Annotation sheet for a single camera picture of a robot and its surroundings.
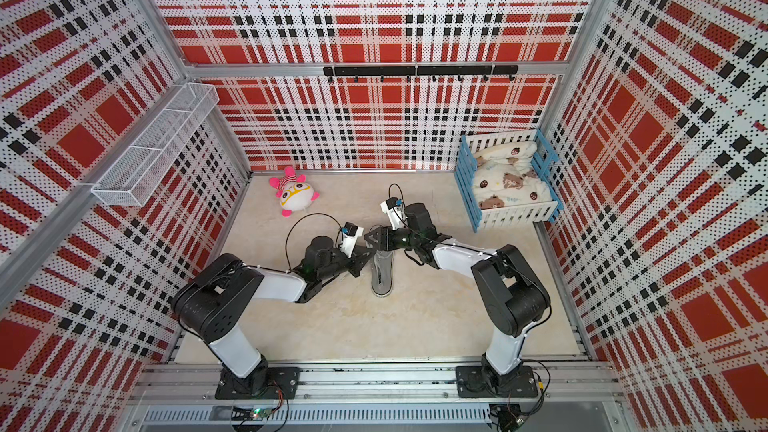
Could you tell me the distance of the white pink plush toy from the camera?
1.07 m

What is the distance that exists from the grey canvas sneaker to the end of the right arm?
0.09 meters

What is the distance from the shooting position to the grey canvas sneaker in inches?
34.0

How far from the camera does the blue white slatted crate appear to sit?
101 centimetres

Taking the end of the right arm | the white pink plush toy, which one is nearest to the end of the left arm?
the end of the right arm
